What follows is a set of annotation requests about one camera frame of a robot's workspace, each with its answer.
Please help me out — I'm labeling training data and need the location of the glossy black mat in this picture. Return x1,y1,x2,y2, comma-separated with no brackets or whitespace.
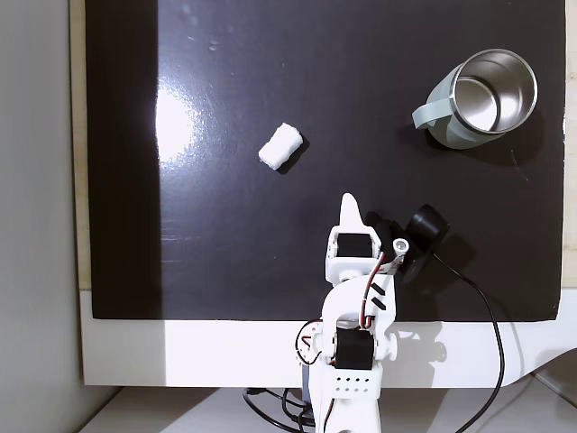
84,0,569,324

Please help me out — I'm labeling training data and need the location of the black camera cable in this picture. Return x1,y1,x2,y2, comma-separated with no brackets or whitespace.
431,252,506,433

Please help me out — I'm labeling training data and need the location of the black power cable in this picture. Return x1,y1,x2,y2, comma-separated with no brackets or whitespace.
242,386,317,430

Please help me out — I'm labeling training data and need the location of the steel cup with handle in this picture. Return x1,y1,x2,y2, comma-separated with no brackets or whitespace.
410,48,539,151

